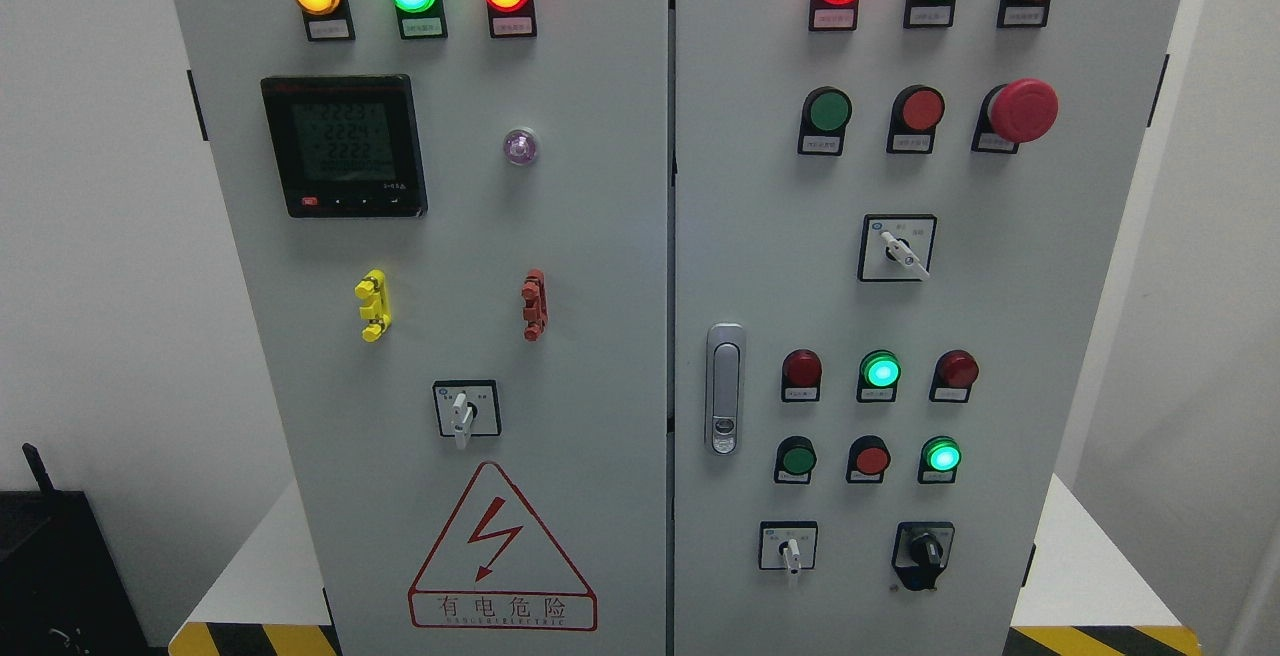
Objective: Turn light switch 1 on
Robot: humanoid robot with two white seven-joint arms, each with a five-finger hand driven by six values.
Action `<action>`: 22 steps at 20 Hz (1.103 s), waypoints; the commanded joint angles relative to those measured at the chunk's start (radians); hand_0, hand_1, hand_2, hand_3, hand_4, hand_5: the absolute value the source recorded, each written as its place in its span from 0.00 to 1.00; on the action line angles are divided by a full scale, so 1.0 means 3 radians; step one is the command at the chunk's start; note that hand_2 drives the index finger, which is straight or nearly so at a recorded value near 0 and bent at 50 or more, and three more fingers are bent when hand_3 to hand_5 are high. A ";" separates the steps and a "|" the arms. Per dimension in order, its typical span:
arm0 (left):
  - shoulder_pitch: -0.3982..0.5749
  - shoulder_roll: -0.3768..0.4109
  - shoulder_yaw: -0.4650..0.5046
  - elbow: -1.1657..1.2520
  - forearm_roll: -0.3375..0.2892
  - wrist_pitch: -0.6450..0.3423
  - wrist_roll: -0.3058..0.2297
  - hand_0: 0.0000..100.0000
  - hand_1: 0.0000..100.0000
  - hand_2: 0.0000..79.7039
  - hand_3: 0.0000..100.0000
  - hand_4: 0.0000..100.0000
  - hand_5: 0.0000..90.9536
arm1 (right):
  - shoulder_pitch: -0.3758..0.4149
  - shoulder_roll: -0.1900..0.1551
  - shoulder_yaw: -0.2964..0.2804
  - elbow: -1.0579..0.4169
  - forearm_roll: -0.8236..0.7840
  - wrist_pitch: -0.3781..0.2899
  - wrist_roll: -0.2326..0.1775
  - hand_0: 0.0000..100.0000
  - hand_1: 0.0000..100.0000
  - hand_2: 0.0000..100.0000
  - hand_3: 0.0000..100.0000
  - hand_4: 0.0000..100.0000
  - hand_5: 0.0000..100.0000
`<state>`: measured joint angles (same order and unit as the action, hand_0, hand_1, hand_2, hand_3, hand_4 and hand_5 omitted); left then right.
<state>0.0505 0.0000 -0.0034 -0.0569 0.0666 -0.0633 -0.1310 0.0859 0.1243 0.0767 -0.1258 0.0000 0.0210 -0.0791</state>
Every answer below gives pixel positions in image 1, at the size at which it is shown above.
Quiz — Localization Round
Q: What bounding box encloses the dark red indicator light left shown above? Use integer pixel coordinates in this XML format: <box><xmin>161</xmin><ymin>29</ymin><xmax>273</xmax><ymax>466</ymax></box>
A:
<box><xmin>780</xmin><ymin>349</ymin><xmax>823</xmax><ymax>404</ymax></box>

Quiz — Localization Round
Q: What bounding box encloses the white platform with hazard stripes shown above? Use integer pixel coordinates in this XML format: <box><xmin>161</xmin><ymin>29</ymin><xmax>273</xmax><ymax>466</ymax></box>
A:
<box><xmin>166</xmin><ymin>479</ymin><xmax>1202</xmax><ymax>655</ymax></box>

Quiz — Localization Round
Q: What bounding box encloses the red terminal connector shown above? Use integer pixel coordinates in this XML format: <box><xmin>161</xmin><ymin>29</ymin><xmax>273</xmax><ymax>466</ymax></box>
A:
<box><xmin>520</xmin><ymin>268</ymin><xmax>548</xmax><ymax>342</ymax></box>

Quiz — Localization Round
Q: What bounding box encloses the grey right cabinet door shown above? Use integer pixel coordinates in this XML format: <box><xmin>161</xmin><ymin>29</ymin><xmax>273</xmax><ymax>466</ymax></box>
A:
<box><xmin>671</xmin><ymin>0</ymin><xmax>1179</xmax><ymax>655</ymax></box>

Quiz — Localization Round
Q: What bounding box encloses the lit green push button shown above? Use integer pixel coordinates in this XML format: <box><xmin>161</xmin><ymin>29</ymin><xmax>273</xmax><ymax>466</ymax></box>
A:
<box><xmin>916</xmin><ymin>434</ymin><xmax>963</xmax><ymax>486</ymax></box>

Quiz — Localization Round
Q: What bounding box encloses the dark red indicator light right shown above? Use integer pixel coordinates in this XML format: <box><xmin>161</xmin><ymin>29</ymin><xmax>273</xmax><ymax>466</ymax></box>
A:
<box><xmin>929</xmin><ymin>349</ymin><xmax>980</xmax><ymax>404</ymax></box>

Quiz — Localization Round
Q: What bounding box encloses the red emergency stop mushroom button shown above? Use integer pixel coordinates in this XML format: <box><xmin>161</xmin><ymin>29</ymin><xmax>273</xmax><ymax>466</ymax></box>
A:
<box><xmin>972</xmin><ymin>78</ymin><xmax>1059</xmax><ymax>155</ymax></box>

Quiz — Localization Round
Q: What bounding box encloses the red indicator light top left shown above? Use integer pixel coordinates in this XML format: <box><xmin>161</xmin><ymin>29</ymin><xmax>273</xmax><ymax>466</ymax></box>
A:
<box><xmin>485</xmin><ymin>0</ymin><xmax>538</xmax><ymax>38</ymax></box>

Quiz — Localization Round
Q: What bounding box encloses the green push button second row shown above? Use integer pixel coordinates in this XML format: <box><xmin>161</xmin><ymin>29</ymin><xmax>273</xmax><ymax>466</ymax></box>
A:
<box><xmin>797</xmin><ymin>86</ymin><xmax>852</xmax><ymax>158</ymax></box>

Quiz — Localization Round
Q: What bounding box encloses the red push button second row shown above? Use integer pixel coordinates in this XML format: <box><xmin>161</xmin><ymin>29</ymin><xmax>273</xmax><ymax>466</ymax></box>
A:
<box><xmin>886</xmin><ymin>85</ymin><xmax>945</xmax><ymax>155</ymax></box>

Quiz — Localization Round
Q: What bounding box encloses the green indicator light top left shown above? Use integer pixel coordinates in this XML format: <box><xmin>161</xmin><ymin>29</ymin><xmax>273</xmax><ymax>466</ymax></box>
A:
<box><xmin>392</xmin><ymin>0</ymin><xmax>448</xmax><ymax>40</ymax></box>

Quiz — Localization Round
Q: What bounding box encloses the grey left cabinet door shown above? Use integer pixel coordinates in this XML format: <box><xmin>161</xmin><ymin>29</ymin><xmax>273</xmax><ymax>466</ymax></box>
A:
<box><xmin>174</xmin><ymin>0</ymin><xmax>669</xmax><ymax>655</ymax></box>

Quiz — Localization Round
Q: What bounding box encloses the dark red indicator light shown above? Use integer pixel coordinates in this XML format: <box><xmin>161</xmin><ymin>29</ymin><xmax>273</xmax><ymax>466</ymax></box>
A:
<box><xmin>929</xmin><ymin>349</ymin><xmax>980</xmax><ymax>404</ymax></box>
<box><xmin>780</xmin><ymin>349</ymin><xmax>823</xmax><ymax>404</ymax></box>

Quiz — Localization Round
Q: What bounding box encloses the grey cabinet door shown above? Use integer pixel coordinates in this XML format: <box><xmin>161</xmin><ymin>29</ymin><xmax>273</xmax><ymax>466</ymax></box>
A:
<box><xmin>174</xmin><ymin>0</ymin><xmax>669</xmax><ymax>655</ymax></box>
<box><xmin>671</xmin><ymin>0</ymin><xmax>1179</xmax><ymax>655</ymax></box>

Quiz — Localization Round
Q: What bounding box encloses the small clear purple lamp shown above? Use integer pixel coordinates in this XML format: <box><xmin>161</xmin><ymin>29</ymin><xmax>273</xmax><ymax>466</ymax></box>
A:
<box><xmin>503</xmin><ymin>128</ymin><xmax>539</xmax><ymax>167</ymax></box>

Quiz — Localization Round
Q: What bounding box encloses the yellow indicator light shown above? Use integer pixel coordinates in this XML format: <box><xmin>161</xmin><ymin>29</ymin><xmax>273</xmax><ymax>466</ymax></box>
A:
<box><xmin>294</xmin><ymin>0</ymin><xmax>355</xmax><ymax>42</ymax></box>

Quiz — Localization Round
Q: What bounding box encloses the small red push button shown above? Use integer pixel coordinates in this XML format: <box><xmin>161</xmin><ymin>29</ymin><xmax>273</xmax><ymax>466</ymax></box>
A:
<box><xmin>845</xmin><ymin>434</ymin><xmax>892</xmax><ymax>484</ymax></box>

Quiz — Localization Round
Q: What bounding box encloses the black rotary knob switch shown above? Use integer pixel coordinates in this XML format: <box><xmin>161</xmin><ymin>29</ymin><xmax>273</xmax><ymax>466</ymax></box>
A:
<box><xmin>891</xmin><ymin>521</ymin><xmax>955</xmax><ymax>592</ymax></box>

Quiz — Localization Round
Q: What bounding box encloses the black digital power meter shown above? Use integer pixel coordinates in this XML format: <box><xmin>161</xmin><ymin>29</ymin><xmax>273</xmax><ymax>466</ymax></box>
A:
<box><xmin>260</xmin><ymin>74</ymin><xmax>428</xmax><ymax>219</ymax></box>

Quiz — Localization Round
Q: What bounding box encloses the black box with antenna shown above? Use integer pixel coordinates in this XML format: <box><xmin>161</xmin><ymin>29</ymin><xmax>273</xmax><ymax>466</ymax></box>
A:
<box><xmin>1</xmin><ymin>443</ymin><xmax>150</xmax><ymax>655</ymax></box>

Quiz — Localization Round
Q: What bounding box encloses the red electric hazard warning sticker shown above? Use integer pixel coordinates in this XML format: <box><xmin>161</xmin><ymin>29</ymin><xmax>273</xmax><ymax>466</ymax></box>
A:
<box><xmin>408</xmin><ymin>461</ymin><xmax>598</xmax><ymax>632</ymax></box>

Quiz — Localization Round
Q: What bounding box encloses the small green push button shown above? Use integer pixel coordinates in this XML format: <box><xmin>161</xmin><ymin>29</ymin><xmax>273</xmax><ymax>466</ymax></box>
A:
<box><xmin>773</xmin><ymin>434</ymin><xmax>817</xmax><ymax>486</ymax></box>

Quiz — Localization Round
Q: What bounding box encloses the yellow terminal connector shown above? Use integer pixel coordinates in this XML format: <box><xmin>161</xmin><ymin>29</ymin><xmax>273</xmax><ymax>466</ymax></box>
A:
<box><xmin>355</xmin><ymin>268</ymin><xmax>392</xmax><ymax>343</ymax></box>

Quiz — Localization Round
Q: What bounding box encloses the lit green indicator light middle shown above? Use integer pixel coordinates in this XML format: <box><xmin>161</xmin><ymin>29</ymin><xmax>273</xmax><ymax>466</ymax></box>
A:
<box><xmin>855</xmin><ymin>349</ymin><xmax>901</xmax><ymax>404</ymax></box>

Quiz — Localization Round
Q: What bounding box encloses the white rotary selector switch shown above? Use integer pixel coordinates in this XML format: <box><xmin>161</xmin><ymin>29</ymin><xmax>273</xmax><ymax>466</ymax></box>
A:
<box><xmin>431</xmin><ymin>379</ymin><xmax>502</xmax><ymax>450</ymax></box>
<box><xmin>858</xmin><ymin>214</ymin><xmax>938</xmax><ymax>282</ymax></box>
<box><xmin>758</xmin><ymin>520</ymin><xmax>819</xmax><ymax>580</ymax></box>

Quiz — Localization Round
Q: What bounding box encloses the silver cabinet door handle lock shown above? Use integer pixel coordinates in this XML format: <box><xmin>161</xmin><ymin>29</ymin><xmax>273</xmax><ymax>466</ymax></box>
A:
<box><xmin>704</xmin><ymin>323</ymin><xmax>745</xmax><ymax>455</ymax></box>

